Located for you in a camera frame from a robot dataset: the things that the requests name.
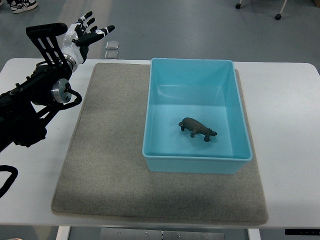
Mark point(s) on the white black sneaker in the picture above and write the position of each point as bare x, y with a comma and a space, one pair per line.
20, 6

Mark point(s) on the brown toy hippo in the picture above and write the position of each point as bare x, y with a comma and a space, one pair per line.
196, 128

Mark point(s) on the blue plastic box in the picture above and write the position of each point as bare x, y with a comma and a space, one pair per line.
207, 91

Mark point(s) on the upper clear floor tile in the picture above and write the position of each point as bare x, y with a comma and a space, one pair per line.
112, 45

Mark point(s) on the grey felt mat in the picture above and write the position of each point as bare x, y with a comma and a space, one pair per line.
105, 176

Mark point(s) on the black table control panel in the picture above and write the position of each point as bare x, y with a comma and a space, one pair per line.
302, 232

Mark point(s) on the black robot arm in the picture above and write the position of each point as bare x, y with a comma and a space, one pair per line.
26, 110

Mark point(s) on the right chair caster wheel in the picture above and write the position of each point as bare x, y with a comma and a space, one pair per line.
278, 17

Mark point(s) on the lower clear floor tile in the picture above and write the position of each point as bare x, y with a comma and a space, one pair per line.
111, 55

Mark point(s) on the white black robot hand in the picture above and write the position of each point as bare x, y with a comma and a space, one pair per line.
79, 36

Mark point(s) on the clear floor tile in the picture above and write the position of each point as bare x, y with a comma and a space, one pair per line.
111, 55
112, 45

